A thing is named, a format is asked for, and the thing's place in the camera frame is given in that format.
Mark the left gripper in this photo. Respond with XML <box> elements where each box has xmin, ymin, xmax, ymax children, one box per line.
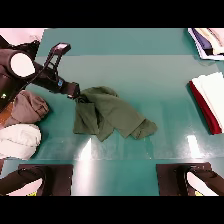
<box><xmin>56</xmin><ymin>78</ymin><xmax>82</xmax><ymax>100</ymax></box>

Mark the olive green shirt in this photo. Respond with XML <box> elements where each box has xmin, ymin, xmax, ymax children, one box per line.
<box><xmin>72</xmin><ymin>86</ymin><xmax>158</xmax><ymax>143</ymax></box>

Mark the brown garment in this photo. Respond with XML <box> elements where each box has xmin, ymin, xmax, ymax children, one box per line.
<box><xmin>2</xmin><ymin>89</ymin><xmax>51</xmax><ymax>129</ymax></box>

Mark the white garment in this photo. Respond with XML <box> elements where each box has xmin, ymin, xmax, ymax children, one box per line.
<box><xmin>187</xmin><ymin>27</ymin><xmax>224</xmax><ymax>62</ymax></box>
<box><xmin>0</xmin><ymin>123</ymin><xmax>43</xmax><ymax>161</ymax></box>
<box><xmin>191</xmin><ymin>71</ymin><xmax>224</xmax><ymax>133</ymax></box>

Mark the red garment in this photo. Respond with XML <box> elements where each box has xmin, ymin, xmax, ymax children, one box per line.
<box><xmin>188</xmin><ymin>80</ymin><xmax>223</xmax><ymax>136</ymax></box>

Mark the dark blue garment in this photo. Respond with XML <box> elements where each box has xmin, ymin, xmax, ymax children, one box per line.
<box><xmin>192</xmin><ymin>28</ymin><xmax>215</xmax><ymax>56</ymax></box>

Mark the cream garment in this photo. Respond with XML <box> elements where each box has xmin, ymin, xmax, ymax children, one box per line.
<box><xmin>195</xmin><ymin>27</ymin><xmax>224</xmax><ymax>56</ymax></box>

